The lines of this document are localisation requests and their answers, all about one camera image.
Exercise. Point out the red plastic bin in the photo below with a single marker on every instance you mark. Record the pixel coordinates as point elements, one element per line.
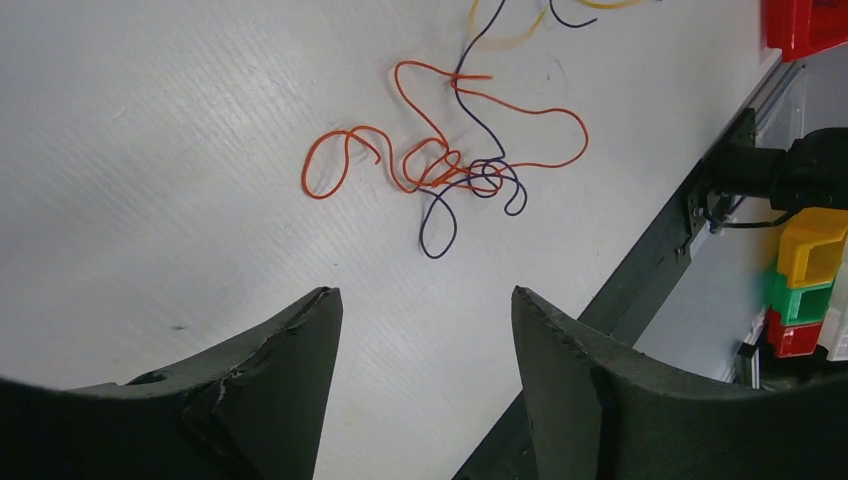
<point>802,28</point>

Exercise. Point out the green storage bin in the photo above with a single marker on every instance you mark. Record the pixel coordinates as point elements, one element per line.
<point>797,306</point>

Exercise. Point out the yellow storage bin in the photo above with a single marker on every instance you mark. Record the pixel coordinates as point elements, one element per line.
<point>811,247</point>

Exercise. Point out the small red storage bin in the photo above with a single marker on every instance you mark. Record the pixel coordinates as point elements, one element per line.
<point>791,341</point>

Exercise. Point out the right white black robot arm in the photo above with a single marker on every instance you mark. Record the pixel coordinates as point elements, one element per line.
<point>811,173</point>

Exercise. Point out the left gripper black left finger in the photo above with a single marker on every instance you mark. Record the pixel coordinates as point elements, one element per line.
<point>250,407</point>

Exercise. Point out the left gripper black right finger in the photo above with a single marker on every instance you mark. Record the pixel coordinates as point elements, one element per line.
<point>598,409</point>

